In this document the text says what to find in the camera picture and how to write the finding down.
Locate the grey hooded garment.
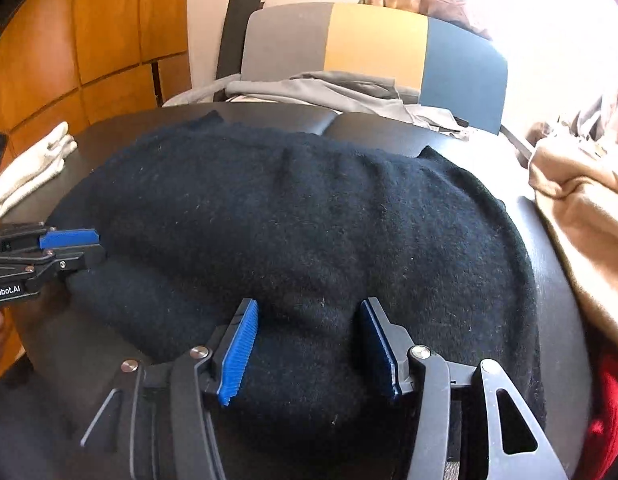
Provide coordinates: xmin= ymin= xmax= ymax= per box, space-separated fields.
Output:
xmin=161 ymin=71 xmax=470 ymax=133

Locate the white folded garment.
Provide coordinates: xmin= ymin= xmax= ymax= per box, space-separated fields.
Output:
xmin=0 ymin=121 xmax=78 ymax=218

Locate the grey metal rail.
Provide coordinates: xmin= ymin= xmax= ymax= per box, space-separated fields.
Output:
xmin=499 ymin=124 xmax=535 ymax=168

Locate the red garment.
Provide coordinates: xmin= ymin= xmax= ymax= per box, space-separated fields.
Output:
xmin=586 ymin=355 xmax=618 ymax=461

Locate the beige knit sweater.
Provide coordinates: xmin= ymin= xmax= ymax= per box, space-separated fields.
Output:
xmin=526 ymin=135 xmax=618 ymax=346

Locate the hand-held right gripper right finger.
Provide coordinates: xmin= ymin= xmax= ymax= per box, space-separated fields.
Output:
xmin=359 ymin=297 xmax=570 ymax=480

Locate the wooden wardrobe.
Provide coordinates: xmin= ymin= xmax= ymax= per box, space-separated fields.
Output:
xmin=0 ymin=0 xmax=192 ymax=376

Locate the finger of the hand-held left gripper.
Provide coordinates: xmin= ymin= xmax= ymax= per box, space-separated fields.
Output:
xmin=39 ymin=227 xmax=100 ymax=251
xmin=54 ymin=242 xmax=108 ymax=281

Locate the grey yellow blue chair back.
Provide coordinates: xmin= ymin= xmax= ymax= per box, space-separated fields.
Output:
xmin=240 ymin=2 xmax=510 ymax=136

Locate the black knit sweater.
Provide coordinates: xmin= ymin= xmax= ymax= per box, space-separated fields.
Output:
xmin=46 ymin=112 xmax=547 ymax=461

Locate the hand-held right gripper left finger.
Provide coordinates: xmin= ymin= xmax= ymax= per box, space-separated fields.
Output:
xmin=79 ymin=297 xmax=260 ymax=480

